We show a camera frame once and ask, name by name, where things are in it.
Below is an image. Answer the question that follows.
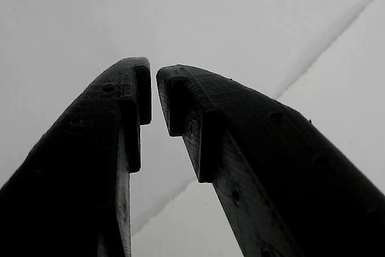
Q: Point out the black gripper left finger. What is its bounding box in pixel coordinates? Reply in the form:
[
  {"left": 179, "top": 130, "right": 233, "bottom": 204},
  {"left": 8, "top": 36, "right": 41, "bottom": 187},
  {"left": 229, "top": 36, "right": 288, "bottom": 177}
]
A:
[{"left": 0, "top": 57, "right": 153, "bottom": 257}]

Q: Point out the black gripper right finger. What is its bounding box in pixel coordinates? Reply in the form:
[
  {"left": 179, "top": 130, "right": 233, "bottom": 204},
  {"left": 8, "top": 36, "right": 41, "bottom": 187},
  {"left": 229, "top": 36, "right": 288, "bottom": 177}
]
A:
[{"left": 155, "top": 64, "right": 385, "bottom": 257}]

